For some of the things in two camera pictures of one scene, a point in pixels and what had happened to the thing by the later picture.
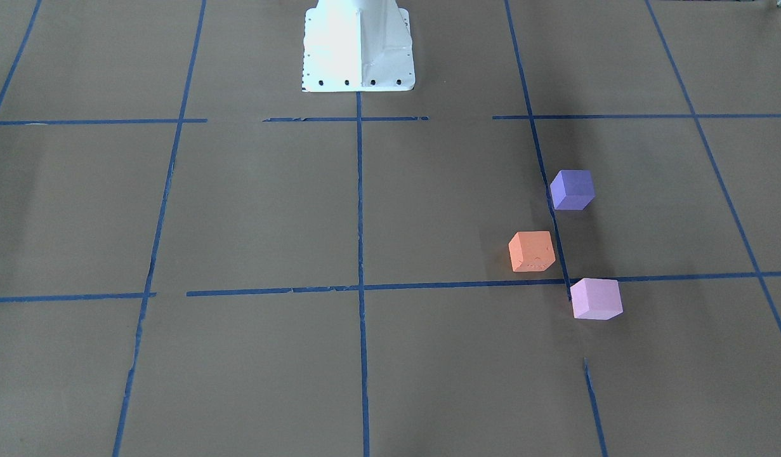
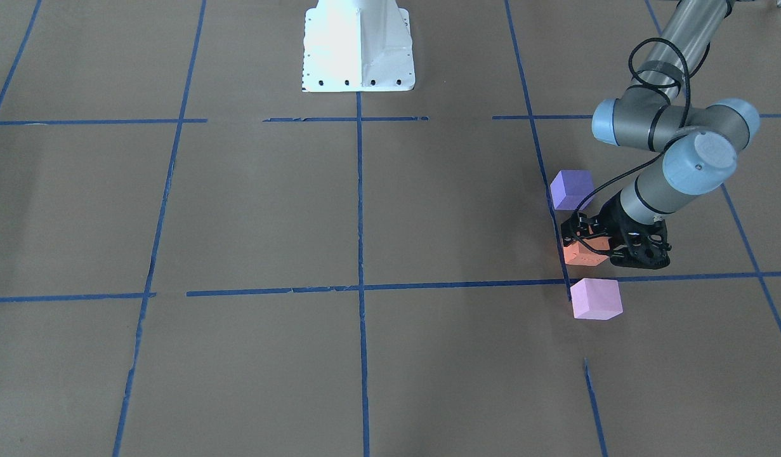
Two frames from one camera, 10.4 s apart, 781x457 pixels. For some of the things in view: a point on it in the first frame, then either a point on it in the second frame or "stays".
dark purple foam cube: [572, 190] stays
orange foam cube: [531, 251] → [576, 253]
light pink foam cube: [597, 299] stays
